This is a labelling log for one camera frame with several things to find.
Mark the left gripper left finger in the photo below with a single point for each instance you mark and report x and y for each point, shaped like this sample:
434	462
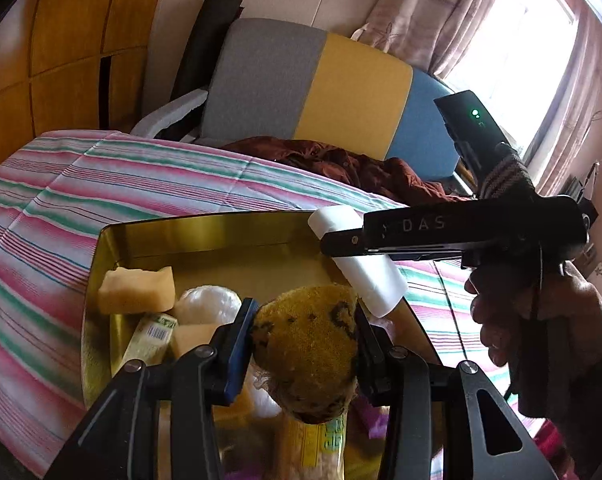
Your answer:
118	438

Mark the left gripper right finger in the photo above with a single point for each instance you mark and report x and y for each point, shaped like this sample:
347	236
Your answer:
483	438

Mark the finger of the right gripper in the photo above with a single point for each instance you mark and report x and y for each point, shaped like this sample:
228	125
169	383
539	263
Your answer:
414	233

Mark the white foam sponge block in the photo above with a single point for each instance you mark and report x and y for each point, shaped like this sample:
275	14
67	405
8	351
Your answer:
375	279

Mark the green white carton box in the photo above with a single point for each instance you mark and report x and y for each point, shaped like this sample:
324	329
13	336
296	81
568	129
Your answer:
150	339

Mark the Weidan biscuit packet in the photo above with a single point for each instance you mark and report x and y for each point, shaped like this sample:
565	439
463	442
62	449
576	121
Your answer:
310	451

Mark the yellow sponge block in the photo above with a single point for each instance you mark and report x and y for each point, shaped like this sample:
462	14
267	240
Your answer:
188	337
136	291

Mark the yellow tiger plush toy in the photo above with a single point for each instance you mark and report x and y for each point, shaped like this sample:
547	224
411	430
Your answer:
305	344

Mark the large white plastic bag ball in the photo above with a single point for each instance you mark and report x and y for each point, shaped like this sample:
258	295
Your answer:
263	406

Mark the person right hand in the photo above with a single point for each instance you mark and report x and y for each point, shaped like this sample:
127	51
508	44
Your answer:
547	327

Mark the dark red blanket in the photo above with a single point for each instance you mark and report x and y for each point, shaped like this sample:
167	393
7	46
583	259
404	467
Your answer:
392	178

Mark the red quilt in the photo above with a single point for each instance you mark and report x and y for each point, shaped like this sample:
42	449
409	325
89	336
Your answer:
551	445

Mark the pink curtain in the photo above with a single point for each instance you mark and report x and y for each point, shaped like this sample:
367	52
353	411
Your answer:
535	64

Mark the grey yellow blue headboard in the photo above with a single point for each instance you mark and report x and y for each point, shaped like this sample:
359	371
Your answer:
296	82

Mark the striped bed sheet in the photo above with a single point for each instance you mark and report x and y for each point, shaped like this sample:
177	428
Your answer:
56	194

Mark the wooden wardrobe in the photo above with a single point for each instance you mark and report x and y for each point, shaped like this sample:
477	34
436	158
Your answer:
71	64

